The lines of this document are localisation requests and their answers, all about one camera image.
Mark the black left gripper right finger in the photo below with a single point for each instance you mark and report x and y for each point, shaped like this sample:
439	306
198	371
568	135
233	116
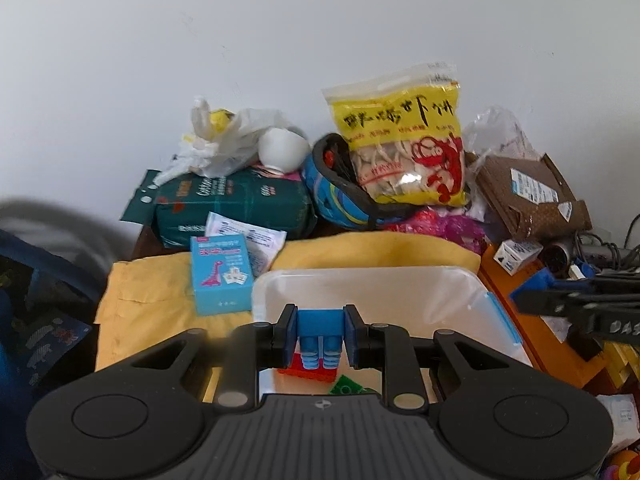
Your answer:
388	349

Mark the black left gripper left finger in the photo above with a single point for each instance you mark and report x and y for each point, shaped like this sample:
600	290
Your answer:
250	349

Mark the blue toy brick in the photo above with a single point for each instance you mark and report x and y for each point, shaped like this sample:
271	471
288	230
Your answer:
320	338

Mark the green toy plate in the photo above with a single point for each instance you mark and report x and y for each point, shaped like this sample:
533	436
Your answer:
344	386

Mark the light blue card box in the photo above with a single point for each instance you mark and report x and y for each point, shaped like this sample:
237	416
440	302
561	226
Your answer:
222	278

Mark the red toy brick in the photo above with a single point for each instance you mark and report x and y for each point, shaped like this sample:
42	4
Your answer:
318	374

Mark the orange box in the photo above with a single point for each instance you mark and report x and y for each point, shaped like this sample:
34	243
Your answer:
547	354

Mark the white plastic bin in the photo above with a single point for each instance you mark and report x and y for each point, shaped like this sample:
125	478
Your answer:
420	298

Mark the white medicine sachet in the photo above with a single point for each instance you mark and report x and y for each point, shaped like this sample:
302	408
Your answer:
262	244

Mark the small white box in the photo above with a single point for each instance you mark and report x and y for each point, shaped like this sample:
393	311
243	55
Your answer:
512	255

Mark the brown parcel bag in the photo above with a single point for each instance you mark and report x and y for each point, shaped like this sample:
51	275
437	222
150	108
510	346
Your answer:
531	198

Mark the pink plastic bag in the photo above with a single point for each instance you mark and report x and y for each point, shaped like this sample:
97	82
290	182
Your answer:
447	224

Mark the dark green tissue pack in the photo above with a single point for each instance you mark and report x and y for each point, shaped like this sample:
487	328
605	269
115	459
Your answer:
178	209

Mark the blue striped pouch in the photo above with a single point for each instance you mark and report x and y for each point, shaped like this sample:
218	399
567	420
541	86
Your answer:
331	181

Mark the white plastic bag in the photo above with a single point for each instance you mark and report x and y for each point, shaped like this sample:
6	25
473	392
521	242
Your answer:
222	142

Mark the blue bag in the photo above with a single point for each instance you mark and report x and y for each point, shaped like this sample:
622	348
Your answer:
48	339

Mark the yellow snack bag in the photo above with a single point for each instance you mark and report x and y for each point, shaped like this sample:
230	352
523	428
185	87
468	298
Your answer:
403	135

